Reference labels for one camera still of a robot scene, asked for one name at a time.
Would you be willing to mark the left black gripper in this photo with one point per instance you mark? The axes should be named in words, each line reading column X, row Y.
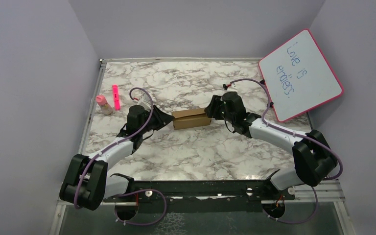
column 162, row 118

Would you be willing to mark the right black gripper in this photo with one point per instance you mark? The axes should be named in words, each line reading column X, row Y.
column 212, row 110

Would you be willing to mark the brown cardboard box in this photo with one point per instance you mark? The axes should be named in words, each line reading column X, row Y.
column 186, row 119

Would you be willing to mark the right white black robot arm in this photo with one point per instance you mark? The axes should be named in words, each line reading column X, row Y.
column 313, row 160

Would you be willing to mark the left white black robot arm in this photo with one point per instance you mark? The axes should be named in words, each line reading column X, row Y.
column 86, row 180

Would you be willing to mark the pink highlighter marker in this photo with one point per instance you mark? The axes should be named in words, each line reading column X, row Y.
column 116, row 97

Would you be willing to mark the small pink capped bottle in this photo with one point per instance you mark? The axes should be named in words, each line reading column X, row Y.
column 104, row 105

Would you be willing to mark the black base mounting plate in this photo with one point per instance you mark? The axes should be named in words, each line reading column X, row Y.
column 150, row 200

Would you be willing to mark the pink framed whiteboard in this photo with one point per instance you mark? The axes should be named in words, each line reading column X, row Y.
column 298, row 77

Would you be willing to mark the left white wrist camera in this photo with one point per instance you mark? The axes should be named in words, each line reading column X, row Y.
column 145, row 102

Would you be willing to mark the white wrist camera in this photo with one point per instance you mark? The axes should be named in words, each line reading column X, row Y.
column 230, row 87
column 145, row 102

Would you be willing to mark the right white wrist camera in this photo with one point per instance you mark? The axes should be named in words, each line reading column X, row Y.
column 230, row 87

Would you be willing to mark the aluminium extrusion frame rail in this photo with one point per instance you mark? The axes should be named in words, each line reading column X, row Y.
column 324, row 194

